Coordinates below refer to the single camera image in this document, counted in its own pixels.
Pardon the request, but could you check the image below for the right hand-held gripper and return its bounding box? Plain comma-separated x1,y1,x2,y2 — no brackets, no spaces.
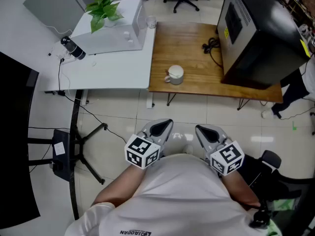
195,124,245,176

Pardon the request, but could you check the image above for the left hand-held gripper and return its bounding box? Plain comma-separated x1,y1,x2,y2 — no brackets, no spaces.
124,118,174,170

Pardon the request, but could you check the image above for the small brown spoon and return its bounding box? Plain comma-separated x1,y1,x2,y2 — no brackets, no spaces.
165,68,181,79

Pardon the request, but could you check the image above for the person's right forearm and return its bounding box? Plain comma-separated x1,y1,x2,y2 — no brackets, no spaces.
221,173,261,209

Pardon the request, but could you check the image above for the person's left forearm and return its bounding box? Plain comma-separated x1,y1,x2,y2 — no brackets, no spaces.
93,165,146,206

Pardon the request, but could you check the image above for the printed white paper cup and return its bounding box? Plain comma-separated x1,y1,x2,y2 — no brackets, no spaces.
146,15,158,30

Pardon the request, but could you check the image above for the person's white shirt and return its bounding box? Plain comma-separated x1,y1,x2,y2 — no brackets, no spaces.
63,153,281,236

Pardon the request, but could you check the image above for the white desk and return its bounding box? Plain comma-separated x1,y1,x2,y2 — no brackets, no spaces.
43,26,156,109

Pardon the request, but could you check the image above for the black display stand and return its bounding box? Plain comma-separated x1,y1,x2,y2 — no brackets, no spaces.
27,89,109,221

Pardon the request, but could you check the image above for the brown wooden table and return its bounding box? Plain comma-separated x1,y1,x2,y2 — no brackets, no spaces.
149,21,284,111

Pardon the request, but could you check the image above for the white microwave oven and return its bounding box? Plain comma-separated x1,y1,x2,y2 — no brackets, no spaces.
70,0,148,56

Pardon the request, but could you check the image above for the large monitor on stand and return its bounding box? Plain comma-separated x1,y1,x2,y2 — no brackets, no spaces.
216,0,312,90

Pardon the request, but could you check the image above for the black drinking bottle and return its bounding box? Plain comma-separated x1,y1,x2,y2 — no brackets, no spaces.
60,35,87,60

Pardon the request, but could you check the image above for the green potted plant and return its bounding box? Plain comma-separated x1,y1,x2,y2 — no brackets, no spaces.
85,0,125,34

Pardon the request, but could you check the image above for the large black display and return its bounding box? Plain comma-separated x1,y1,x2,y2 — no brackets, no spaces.
0,52,41,231

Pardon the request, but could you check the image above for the grey cabinet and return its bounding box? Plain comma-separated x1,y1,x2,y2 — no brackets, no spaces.
23,0,86,38

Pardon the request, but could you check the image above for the coiled black power cord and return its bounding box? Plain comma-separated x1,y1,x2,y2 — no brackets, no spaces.
202,37,223,70

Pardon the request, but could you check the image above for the black cable with adapter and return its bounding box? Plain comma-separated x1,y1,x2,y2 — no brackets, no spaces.
57,57,127,145

